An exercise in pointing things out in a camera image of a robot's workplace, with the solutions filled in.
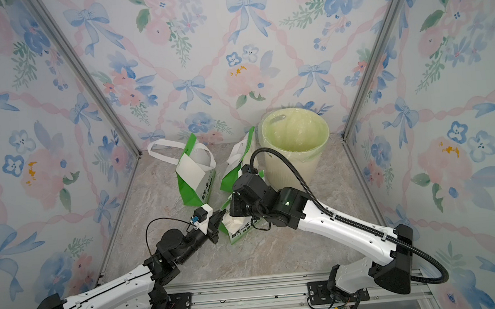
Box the green white bag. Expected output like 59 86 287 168
219 197 263 245
147 134 216 207
219 127 255 193

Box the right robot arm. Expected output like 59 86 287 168
230 173 412 297

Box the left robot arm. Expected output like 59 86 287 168
37 205 226 309

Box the left bag receipt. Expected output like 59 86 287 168
176 150 213 191

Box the cream trash bin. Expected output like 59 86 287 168
258 108 330 190

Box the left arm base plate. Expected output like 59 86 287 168
157 292 193 309

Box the aluminium front rail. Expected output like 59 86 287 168
167 271 440 309

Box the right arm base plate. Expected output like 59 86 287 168
306 280 370 306

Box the right aluminium corner post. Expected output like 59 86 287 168
342 0 405 142

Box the aluminium corner post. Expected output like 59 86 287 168
342 0 405 142
22 0 142 159

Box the left aluminium corner post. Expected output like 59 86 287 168
22 0 142 159

